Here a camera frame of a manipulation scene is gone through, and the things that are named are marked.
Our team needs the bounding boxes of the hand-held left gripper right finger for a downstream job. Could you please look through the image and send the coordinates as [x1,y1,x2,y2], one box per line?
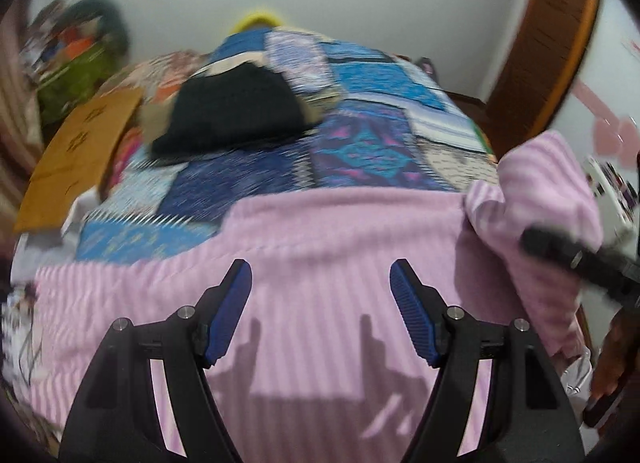
[389,259,586,463]

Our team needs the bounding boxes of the wooden door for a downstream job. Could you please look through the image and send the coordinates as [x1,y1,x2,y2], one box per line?
[482,0,603,164]

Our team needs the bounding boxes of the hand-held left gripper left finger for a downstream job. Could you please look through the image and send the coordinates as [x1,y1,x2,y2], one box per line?
[59,259,253,463]

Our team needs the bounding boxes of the pink striped towel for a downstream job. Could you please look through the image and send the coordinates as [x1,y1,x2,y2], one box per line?
[15,130,606,463]

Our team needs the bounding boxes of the scattered papers on floor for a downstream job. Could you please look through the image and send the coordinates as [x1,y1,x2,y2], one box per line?
[0,283,41,394]

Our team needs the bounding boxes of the pink wall decoration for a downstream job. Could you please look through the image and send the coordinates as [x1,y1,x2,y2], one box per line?
[575,80,640,156]

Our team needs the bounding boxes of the wooden lap tray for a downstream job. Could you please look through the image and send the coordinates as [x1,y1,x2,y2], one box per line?
[14,88,146,234]

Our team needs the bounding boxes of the pink floral cloth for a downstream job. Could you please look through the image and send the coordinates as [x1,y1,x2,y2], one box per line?
[100,128,146,198]

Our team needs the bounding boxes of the olive brown cloth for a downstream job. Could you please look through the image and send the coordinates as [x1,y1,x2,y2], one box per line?
[137,102,176,144]

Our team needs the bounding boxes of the yellow foam tube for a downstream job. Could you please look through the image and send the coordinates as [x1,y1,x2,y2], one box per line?
[230,13,291,36]

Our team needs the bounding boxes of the person's right hand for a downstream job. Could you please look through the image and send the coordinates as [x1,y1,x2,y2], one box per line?
[590,310,640,409]

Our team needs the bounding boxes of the black cloth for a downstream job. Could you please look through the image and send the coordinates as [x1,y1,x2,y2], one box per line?
[150,65,307,161]

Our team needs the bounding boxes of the grey neck pillow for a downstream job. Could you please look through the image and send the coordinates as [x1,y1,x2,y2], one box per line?
[70,0,131,51]

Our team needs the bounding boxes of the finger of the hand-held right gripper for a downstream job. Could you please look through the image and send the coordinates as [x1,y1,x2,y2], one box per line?
[520,225,640,301]

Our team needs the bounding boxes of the black cable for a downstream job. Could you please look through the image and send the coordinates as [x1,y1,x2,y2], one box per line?
[10,313,46,384]

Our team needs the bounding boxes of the blue patchwork blanket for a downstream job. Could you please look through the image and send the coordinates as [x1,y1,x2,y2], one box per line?
[75,28,501,264]

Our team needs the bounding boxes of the green patterned storage box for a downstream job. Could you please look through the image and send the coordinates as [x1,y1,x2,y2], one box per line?
[35,43,123,116]

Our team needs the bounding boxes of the striped pink curtain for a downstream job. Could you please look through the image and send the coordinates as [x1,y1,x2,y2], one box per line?
[0,3,46,224]

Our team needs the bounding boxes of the orange patchwork pillow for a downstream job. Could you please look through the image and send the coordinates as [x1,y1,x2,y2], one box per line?
[97,50,211,108]

